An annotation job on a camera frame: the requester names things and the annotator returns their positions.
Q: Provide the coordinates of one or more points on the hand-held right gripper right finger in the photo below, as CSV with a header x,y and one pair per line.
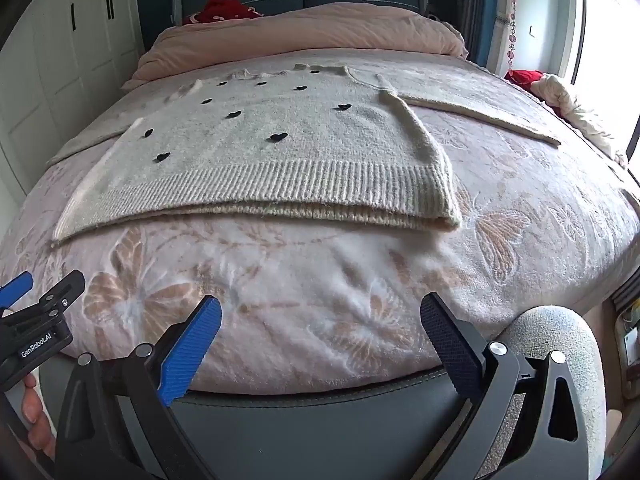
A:
x,y
450,345

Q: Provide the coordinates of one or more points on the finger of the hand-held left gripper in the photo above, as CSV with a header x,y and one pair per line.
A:
x,y
15,290
62,290

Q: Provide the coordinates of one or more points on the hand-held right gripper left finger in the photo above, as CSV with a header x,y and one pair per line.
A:
x,y
192,350

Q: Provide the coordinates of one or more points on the grey-white towel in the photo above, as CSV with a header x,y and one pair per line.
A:
x,y
280,170

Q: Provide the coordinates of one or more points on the person's left hand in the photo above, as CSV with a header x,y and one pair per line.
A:
x,y
36,410

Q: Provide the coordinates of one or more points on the bed with floral sheet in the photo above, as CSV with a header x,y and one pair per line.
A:
x,y
300,310

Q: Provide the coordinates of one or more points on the person's fuzzy grey clothed leg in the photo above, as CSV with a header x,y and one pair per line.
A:
x,y
565,330

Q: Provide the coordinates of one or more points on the bedside storage pouch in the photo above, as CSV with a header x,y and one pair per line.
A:
x,y
627,330

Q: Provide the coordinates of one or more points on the white wardrobe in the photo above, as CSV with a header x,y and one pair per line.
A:
x,y
60,60

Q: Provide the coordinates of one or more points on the red and white plush toy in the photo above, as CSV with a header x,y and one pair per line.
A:
x,y
575,105

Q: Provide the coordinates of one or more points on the red plush cloth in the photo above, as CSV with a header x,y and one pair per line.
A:
x,y
522,76

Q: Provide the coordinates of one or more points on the pink duvet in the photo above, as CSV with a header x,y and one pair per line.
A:
x,y
300,30

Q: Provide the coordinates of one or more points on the grey blue curtain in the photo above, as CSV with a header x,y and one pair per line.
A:
x,y
472,0

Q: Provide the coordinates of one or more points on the bright window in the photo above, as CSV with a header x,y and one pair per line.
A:
x,y
610,35

